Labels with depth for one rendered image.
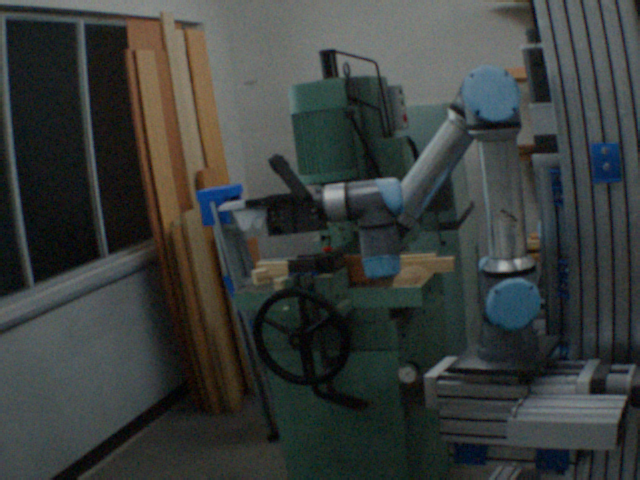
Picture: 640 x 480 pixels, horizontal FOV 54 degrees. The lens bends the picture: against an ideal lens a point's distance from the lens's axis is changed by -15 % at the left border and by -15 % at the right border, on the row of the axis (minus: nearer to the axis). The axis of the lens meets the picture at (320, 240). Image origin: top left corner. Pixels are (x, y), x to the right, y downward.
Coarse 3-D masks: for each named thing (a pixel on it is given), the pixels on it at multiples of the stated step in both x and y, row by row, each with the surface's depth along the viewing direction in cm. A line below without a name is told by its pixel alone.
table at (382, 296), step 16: (432, 272) 215; (240, 288) 229; (256, 288) 226; (272, 288) 223; (352, 288) 209; (368, 288) 207; (384, 288) 205; (400, 288) 203; (416, 288) 201; (432, 288) 212; (240, 304) 225; (256, 304) 222; (352, 304) 209; (368, 304) 208; (384, 304) 206; (400, 304) 204; (416, 304) 202
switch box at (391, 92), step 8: (384, 88) 238; (392, 88) 237; (400, 88) 242; (392, 96) 237; (392, 104) 238; (400, 104) 240; (384, 112) 240; (392, 112) 239; (400, 112) 239; (384, 120) 240; (392, 120) 239; (400, 120) 239; (392, 128) 240; (400, 128) 239; (408, 128) 247
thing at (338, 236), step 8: (328, 224) 221; (336, 224) 220; (344, 224) 223; (352, 224) 230; (320, 232) 222; (328, 232) 221; (336, 232) 220; (344, 232) 223; (352, 232) 229; (328, 240) 222; (336, 240) 221; (344, 240) 222; (336, 248) 226
